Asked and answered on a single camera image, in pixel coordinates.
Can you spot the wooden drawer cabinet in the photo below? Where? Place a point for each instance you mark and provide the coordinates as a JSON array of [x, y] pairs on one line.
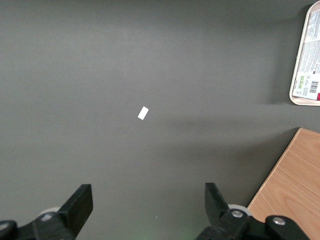
[[295, 187]]

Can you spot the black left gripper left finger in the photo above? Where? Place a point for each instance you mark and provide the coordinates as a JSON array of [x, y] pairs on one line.
[[77, 207]]

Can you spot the beige plastic tray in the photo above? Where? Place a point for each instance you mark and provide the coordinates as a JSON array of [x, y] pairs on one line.
[[303, 102]]

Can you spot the red and white carton box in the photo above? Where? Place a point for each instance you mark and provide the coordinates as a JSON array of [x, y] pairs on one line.
[[310, 62]]

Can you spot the small white paper label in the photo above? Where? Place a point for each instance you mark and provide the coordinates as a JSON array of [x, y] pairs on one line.
[[143, 113]]

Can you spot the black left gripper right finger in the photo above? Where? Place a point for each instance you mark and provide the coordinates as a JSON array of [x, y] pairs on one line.
[[217, 212]]

